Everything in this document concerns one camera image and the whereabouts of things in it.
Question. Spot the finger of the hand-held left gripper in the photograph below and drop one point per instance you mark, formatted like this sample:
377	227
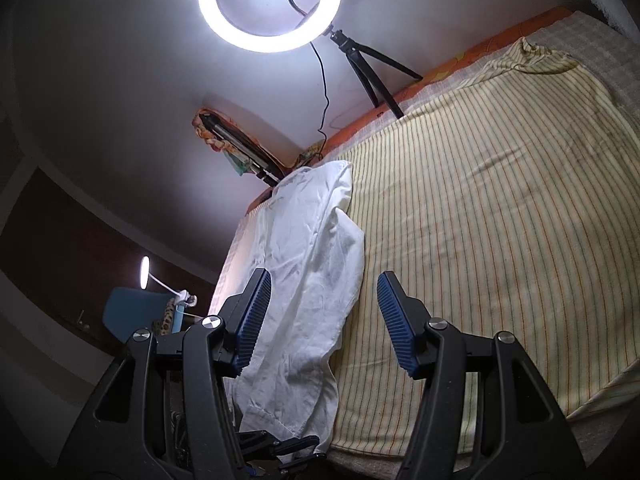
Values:
300	447
257	441

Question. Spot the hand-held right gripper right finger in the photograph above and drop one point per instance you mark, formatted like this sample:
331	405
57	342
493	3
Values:
395	325

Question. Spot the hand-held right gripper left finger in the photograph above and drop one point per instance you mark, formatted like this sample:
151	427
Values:
255	315

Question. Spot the white shirt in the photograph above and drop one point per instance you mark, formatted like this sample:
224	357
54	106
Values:
305	260

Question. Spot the leopard print cushion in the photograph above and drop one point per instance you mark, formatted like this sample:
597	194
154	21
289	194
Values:
167	317

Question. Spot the white clip desk lamp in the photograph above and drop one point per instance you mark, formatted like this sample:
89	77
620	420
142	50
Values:
145	272

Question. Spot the blue chair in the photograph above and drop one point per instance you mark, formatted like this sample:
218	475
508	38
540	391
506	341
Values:
130	310

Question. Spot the yellow striped blanket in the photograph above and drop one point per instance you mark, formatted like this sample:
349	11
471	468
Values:
500	210

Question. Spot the small yellow patterned cloth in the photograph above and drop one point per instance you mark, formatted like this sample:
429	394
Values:
312	154

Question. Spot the folded metal tripod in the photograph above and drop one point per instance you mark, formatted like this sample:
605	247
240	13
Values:
235	140

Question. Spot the orange mattress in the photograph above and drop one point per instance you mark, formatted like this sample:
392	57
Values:
450	70

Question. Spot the checked bed sheet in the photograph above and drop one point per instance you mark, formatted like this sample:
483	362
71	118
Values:
575	30

